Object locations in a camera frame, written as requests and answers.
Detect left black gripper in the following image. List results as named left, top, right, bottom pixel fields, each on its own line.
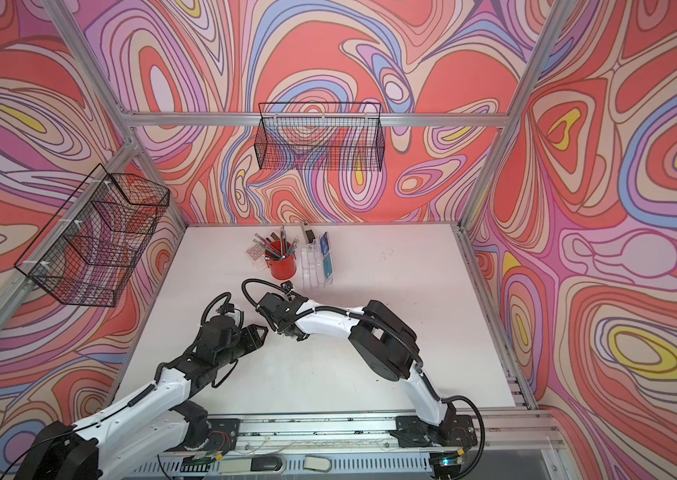
left=214, top=323, right=272, bottom=371

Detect clear acrylic card holder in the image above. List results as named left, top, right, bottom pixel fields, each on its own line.
left=300, top=233, right=334, bottom=290

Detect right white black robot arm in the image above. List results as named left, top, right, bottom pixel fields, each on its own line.
left=242, top=278, right=487, bottom=450

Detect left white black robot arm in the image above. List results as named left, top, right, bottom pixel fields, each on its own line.
left=12, top=292, right=268, bottom=479

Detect blue VIP card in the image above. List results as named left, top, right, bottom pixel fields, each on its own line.
left=320, top=232, right=330, bottom=257

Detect red pen cup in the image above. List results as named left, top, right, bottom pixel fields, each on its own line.
left=266, top=253, right=296, bottom=281

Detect pink calculator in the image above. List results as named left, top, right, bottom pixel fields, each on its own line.
left=246, top=242, right=266, bottom=263

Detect left black wire basket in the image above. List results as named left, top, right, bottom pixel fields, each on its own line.
left=14, top=164, right=170, bottom=307

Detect black wire basket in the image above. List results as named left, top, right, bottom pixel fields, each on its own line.
left=14, top=164, right=170, bottom=307
left=254, top=101, right=386, bottom=172

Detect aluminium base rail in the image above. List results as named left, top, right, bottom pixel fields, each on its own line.
left=67, top=410, right=568, bottom=480

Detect back black wire basket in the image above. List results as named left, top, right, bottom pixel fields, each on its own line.
left=254, top=101, right=386, bottom=172

